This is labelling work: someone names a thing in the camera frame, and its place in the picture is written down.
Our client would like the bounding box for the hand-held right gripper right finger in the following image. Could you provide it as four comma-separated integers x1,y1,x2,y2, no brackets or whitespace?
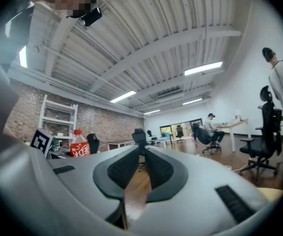
130,147,280,236

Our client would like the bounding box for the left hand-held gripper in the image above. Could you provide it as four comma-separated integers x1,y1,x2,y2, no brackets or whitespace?
30,128,70,160

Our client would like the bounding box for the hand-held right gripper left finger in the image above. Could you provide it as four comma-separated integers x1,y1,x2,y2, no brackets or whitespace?
0,145,141,236

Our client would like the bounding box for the red label plastic bottle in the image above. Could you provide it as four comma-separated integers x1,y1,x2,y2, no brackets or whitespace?
69,129,92,158

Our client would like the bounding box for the small round wooden table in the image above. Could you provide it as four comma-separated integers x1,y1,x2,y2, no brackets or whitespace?
256,187,283,204

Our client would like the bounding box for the white shelving unit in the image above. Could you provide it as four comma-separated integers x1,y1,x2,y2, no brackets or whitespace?
39,94,79,142

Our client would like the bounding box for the brown top white table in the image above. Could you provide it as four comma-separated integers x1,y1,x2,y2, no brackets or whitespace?
106,139,136,151

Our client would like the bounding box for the white office desk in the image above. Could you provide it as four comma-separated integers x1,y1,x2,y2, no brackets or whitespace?
147,136,172,149

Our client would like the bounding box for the large window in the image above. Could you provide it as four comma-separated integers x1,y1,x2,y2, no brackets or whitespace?
159,118,203,139

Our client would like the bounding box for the wooden top white desk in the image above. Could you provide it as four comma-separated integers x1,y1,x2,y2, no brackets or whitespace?
216,118,252,152

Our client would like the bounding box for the ceiling air conditioner unit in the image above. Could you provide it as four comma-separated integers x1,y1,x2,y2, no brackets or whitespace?
156,90,185,103

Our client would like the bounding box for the white power cable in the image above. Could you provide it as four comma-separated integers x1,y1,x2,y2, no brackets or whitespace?
231,163,249,172

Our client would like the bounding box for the black head-mounted camera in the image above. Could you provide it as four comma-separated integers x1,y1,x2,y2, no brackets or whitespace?
80,7,103,27

